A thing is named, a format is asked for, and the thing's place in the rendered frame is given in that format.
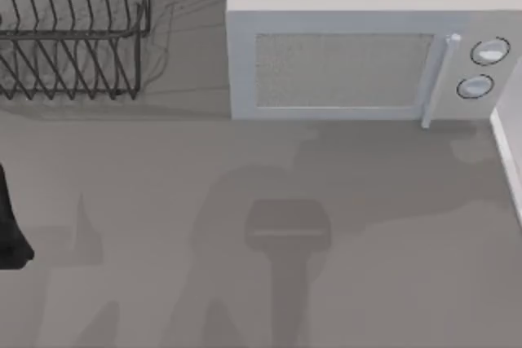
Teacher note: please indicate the microwave door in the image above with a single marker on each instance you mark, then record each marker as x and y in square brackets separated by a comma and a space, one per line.
[244, 67]

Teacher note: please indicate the small microwave knob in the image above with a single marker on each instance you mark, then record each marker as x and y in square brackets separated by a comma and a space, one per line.
[475, 86]

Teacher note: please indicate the large microwave knob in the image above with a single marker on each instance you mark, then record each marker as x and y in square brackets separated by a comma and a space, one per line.
[489, 51]

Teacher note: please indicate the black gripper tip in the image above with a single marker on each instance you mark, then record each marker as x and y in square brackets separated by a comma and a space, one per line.
[10, 238]

